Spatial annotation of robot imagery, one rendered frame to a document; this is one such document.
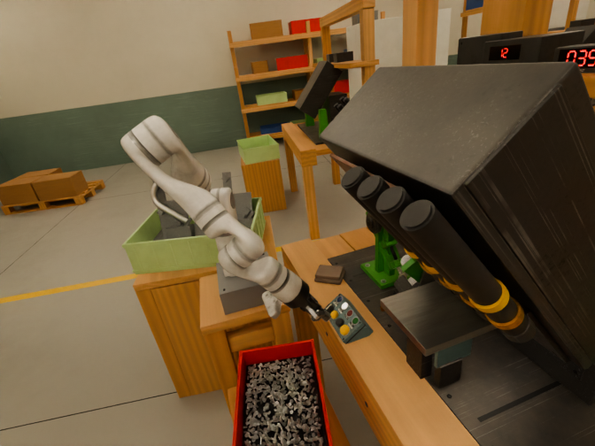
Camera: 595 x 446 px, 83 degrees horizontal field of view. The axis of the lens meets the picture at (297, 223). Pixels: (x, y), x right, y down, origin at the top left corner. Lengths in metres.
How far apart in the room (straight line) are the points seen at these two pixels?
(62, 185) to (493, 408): 5.94
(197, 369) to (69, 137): 7.13
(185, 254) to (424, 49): 1.32
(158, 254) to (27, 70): 7.24
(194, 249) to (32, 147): 7.54
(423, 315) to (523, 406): 0.31
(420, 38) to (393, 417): 1.23
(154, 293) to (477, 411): 1.37
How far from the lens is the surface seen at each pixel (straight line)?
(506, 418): 0.94
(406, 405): 0.91
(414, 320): 0.76
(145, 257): 1.75
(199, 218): 0.75
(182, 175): 0.93
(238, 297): 1.23
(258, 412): 0.94
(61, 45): 8.40
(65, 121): 8.57
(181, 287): 1.72
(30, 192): 6.48
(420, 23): 1.48
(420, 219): 0.36
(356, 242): 1.50
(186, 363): 2.04
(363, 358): 0.99
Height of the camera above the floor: 1.64
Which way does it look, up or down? 26 degrees down
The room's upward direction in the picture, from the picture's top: 8 degrees counter-clockwise
